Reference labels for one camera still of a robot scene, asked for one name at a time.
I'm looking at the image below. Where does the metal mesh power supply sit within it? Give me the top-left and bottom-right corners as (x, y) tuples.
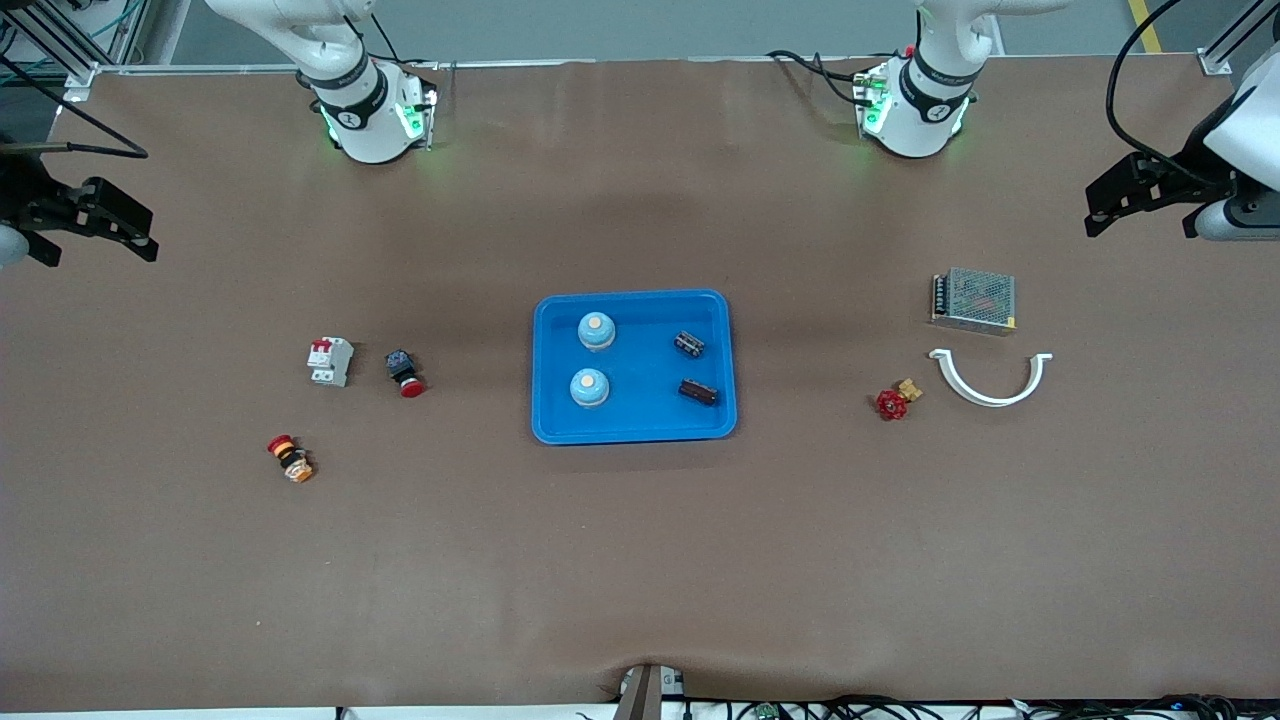
(930, 266), (1019, 336)

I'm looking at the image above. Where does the white curved pipe clamp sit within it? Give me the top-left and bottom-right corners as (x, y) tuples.
(928, 348), (1054, 408)

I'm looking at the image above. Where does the white red circuit breaker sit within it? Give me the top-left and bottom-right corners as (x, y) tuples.
(307, 337), (355, 388)

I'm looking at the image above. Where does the red yellow emergency stop button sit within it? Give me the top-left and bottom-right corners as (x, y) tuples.
(267, 434), (315, 485)

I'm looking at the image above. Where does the blue plastic tray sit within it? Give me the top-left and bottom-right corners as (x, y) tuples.
(531, 289), (739, 446)

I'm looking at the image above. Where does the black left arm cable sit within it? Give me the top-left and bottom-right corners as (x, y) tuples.
(1104, 0), (1236, 191)

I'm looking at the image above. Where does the aluminium frame profile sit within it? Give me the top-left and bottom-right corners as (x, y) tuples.
(1195, 0), (1266, 76)
(0, 0), (151, 101)

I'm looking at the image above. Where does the red handle brass valve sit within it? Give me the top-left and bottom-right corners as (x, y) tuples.
(876, 378), (923, 422)

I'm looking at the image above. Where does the red push button switch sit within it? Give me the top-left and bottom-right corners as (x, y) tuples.
(385, 349), (427, 399)

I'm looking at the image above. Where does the black base cable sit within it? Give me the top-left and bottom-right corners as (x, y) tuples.
(766, 48), (876, 109)

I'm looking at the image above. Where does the aluminium table edge rail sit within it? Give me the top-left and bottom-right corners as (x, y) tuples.
(95, 55), (926, 76)

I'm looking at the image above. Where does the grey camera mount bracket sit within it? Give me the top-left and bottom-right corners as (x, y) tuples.
(612, 662), (689, 720)

